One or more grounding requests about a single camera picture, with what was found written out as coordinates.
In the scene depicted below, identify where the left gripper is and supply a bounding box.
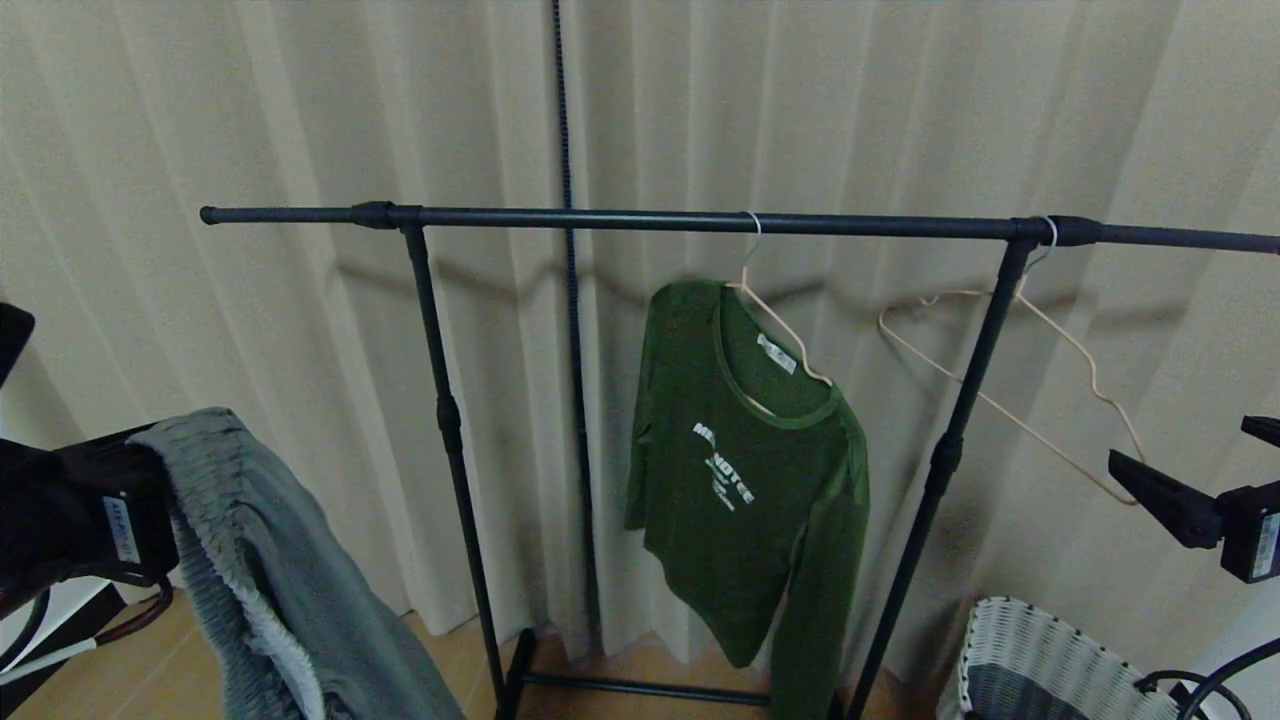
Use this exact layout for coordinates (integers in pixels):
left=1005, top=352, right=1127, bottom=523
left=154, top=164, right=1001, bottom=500
left=0, top=424, right=182, bottom=603

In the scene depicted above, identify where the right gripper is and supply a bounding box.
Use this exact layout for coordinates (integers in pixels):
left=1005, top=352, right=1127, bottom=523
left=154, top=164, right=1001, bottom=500
left=1107, top=415, right=1280, bottom=585

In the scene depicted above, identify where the pale grey garment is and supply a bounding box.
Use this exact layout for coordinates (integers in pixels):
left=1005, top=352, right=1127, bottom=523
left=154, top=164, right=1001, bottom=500
left=127, top=406, right=467, bottom=720

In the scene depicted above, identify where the black beaded cord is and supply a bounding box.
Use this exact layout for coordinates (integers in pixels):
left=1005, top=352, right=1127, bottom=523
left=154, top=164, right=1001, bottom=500
left=549, top=0, right=603, bottom=646

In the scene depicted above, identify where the pink clothes hanger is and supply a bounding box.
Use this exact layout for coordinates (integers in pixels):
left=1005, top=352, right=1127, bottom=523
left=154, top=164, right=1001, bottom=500
left=877, top=217, right=1150, bottom=508
left=724, top=211, right=835, bottom=420

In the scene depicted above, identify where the black clothes rack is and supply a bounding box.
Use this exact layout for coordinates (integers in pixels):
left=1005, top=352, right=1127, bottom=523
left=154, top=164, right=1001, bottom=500
left=198, top=201, right=1280, bottom=720

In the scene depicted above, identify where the white laundry basket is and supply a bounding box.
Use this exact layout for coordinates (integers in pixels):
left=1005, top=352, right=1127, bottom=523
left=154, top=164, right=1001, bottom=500
left=936, top=596, right=1253, bottom=720

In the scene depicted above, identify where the green printed t-shirt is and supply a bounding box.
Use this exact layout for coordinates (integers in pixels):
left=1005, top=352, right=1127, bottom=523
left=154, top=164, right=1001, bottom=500
left=624, top=279, right=872, bottom=720

